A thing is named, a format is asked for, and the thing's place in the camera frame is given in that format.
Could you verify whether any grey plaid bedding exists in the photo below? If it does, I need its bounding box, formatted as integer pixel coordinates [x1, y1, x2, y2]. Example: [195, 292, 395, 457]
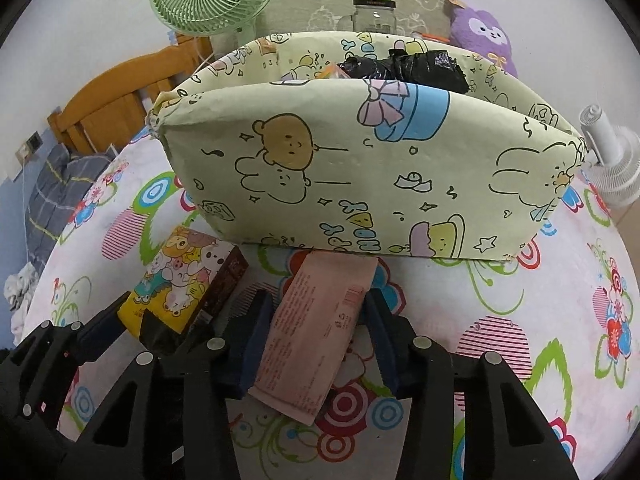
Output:
[27, 144, 124, 272]

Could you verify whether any purple plush bunny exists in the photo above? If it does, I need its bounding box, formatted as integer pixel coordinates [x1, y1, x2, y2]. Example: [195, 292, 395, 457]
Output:
[444, 0, 519, 79]

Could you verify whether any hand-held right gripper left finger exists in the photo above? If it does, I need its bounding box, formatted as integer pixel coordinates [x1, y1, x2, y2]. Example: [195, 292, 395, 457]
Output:
[65, 287, 274, 480]

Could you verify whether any white crumpled cloth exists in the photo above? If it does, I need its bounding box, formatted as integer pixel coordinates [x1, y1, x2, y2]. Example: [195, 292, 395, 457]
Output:
[4, 262, 42, 312]

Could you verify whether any orange packet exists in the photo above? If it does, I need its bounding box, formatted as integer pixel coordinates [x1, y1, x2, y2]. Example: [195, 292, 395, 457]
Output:
[314, 62, 349, 81]

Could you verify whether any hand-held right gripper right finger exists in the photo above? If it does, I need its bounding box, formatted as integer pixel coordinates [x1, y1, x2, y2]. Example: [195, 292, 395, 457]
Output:
[366, 292, 581, 480]

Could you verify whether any black plastic packet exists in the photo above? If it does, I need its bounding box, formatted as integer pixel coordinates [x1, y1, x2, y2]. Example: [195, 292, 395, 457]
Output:
[337, 42, 470, 95]

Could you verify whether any glass jar mug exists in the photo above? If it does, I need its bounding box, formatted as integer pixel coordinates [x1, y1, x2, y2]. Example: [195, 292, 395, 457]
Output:
[337, 0, 399, 37]

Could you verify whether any wooden headboard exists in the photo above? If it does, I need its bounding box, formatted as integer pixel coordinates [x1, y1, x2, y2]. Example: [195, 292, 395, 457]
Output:
[47, 35, 212, 157]

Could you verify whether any floral tablecloth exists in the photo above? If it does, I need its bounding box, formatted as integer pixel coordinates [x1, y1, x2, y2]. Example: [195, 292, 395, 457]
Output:
[10, 135, 640, 480]

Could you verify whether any white fan cable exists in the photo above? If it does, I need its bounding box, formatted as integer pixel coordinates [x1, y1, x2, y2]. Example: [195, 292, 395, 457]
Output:
[196, 35, 217, 77]

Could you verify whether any white standing fan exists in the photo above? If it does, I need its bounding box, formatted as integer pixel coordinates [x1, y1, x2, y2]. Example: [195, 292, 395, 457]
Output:
[578, 104, 640, 209]

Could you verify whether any wall socket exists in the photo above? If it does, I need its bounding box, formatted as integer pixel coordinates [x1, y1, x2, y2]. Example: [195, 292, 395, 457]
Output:
[17, 132, 44, 164]

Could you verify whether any yellow cartoon fabric storage box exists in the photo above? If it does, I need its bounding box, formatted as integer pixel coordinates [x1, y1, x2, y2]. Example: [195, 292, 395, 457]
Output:
[145, 31, 589, 264]

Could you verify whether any yellow cartoon packet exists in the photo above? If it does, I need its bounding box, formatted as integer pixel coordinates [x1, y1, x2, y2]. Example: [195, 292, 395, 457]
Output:
[118, 227, 250, 337]

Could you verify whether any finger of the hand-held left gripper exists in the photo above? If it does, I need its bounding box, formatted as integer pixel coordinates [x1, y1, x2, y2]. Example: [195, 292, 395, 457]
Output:
[141, 309, 182, 357]
[9, 294, 132, 422]

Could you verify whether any pink packet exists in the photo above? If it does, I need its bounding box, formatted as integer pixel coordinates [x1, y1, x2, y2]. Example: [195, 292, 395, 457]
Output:
[248, 252, 377, 427]

